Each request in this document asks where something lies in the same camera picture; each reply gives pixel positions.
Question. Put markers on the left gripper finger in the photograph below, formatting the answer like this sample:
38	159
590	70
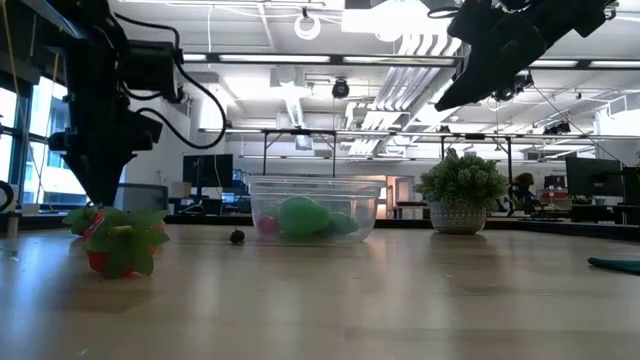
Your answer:
100	175

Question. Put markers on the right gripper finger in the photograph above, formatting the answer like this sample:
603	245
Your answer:
495	65

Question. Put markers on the red toy strawberry green leaves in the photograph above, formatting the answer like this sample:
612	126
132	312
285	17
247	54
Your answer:
82	220
161	225
120	250

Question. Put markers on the small red toy fruit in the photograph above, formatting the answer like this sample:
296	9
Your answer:
267	225

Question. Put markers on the green toy pear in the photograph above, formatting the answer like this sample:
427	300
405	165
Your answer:
302	217

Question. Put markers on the clear plastic tupperware container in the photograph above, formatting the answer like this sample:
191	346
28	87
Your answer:
315	187

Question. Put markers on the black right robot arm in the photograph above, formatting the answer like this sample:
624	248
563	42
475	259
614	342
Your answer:
595	15

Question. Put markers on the large office window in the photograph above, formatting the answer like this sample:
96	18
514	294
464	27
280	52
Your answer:
52	175

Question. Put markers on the black computer monitor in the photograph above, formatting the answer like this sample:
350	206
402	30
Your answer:
207	170
594	176
632	186

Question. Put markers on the green potted plant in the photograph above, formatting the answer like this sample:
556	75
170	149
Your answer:
460	185

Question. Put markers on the person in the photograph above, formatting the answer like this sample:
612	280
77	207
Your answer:
524	187

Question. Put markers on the small dark toy berry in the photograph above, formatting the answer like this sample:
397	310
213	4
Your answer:
237	236

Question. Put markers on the dark green cloth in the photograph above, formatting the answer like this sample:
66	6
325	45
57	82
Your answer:
617	265

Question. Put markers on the black ceiling-mounted camera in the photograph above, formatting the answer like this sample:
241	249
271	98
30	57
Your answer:
557	127
340	89
520	85

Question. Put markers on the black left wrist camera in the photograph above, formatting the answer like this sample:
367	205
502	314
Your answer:
150	70

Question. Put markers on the white post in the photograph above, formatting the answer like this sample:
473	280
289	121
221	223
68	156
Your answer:
13	225

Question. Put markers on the black metal rig frame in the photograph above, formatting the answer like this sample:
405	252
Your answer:
275	58

